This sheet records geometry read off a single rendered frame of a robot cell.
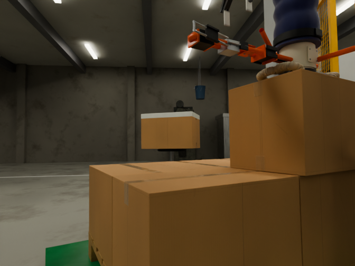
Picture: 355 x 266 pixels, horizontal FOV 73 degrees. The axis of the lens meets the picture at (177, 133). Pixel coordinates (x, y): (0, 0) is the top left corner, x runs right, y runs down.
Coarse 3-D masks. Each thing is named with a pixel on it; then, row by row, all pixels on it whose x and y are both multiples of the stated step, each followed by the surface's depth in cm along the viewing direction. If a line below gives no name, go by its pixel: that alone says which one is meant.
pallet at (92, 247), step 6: (90, 234) 141; (90, 240) 139; (90, 246) 139; (96, 246) 124; (90, 252) 139; (96, 252) 123; (90, 258) 138; (96, 258) 138; (102, 264) 108; (354, 264) 104
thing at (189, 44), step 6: (198, 30) 90; (204, 30) 91; (198, 36) 90; (204, 36) 91; (192, 42) 93; (198, 42) 91; (204, 42) 91; (210, 42) 92; (192, 48) 96; (198, 48) 96; (204, 48) 96; (210, 48) 96
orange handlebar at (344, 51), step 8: (192, 40) 92; (224, 40) 96; (216, 48) 100; (248, 48) 103; (256, 48) 105; (352, 48) 105; (280, 56) 113; (288, 56) 116; (320, 56) 117; (328, 56) 114; (336, 56) 112
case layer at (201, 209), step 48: (96, 192) 125; (144, 192) 64; (192, 192) 67; (240, 192) 75; (288, 192) 86; (336, 192) 100; (96, 240) 124; (144, 240) 63; (192, 240) 66; (240, 240) 74; (288, 240) 85; (336, 240) 98
